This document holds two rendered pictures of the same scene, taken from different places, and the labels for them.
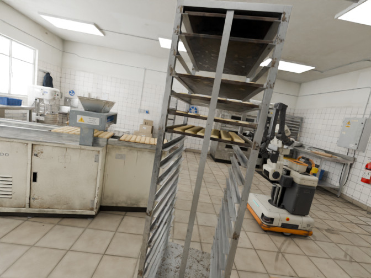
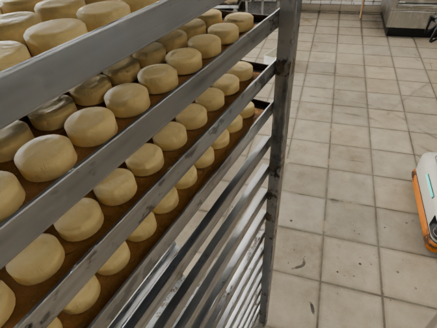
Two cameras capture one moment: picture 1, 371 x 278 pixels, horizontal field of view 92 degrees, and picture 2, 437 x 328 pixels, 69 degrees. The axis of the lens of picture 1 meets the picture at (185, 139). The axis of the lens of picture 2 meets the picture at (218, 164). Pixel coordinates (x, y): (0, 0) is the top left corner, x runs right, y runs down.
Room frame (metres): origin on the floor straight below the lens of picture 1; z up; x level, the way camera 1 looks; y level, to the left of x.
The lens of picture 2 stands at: (0.82, -0.52, 1.59)
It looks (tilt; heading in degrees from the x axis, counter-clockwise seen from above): 41 degrees down; 23
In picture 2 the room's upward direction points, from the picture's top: 4 degrees counter-clockwise
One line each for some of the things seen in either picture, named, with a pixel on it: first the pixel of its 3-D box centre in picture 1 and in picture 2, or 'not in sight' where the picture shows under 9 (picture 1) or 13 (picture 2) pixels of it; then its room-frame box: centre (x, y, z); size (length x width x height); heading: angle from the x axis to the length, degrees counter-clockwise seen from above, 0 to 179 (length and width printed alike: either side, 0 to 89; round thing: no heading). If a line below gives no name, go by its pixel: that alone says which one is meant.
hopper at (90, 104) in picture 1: (98, 105); not in sight; (2.10, 1.06, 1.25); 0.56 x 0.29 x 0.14; 13
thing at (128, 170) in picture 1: (134, 174); not in sight; (2.22, 0.57, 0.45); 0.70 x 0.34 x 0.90; 103
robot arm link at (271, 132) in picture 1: (274, 121); not in sight; (2.17, -1.01, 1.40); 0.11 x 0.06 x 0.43; 4
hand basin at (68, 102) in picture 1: (70, 106); not in sight; (5.91, 3.91, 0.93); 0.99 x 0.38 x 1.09; 93
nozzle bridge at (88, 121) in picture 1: (96, 125); not in sight; (2.10, 1.06, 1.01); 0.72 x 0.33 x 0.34; 13
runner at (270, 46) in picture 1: (256, 63); not in sight; (1.12, -0.34, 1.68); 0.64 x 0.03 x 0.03; 171
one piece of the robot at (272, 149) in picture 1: (270, 152); not in sight; (2.40, -1.17, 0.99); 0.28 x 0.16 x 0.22; 3
